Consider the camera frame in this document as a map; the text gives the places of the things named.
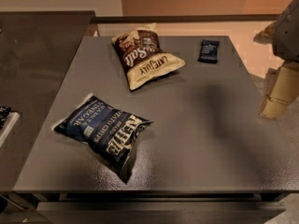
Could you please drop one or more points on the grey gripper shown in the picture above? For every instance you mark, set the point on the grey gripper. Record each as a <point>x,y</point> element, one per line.
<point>288,34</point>

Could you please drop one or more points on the white tray with dark item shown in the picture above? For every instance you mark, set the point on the white tray with dark item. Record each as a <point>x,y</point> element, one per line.
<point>8,126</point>

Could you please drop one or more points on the blue chip bag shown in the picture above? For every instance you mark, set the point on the blue chip bag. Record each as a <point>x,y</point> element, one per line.
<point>108,131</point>

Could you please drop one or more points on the small dark blue snack packet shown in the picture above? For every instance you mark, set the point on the small dark blue snack packet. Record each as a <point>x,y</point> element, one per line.
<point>209,51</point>

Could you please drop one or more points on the brown chip bag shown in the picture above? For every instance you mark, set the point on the brown chip bag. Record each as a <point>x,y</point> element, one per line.
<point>142,58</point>

